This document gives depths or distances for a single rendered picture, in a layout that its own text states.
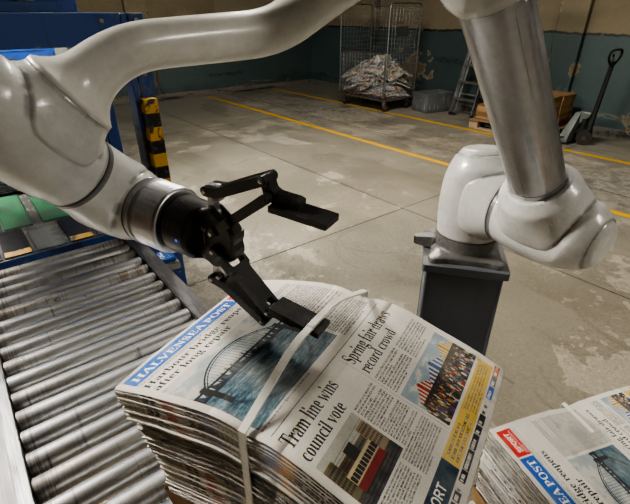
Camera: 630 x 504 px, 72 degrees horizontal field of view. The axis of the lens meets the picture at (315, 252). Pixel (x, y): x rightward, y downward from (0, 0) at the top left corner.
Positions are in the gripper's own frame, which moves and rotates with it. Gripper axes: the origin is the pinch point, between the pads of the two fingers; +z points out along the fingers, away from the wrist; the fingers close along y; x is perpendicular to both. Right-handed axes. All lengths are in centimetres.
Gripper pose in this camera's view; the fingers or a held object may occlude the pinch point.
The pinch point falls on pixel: (319, 273)
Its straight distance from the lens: 48.4
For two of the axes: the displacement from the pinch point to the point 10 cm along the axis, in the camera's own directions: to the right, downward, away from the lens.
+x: -5.0, 4.4, -7.5
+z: 8.7, 3.1, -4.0
